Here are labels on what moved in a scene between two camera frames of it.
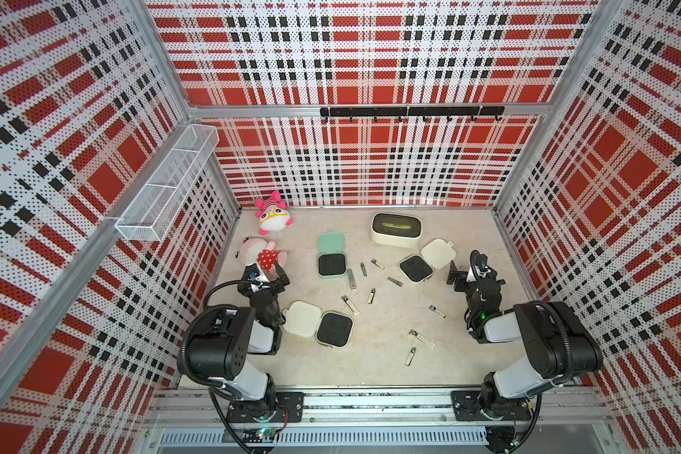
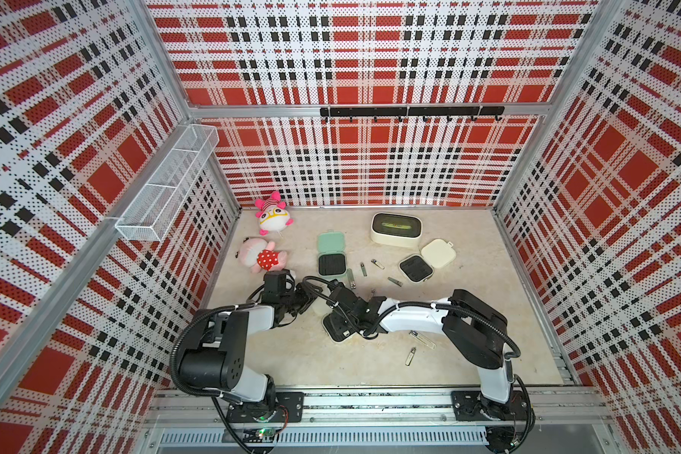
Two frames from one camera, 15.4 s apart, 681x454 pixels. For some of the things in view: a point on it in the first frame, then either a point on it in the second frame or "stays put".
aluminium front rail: x=187 y=418 stays put
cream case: x=434 y=254 stays put
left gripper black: x=276 y=284 to x=307 y=296
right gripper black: x=462 y=277 to x=337 y=328
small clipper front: x=410 y=356 stays put
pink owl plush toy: x=272 y=214 stays put
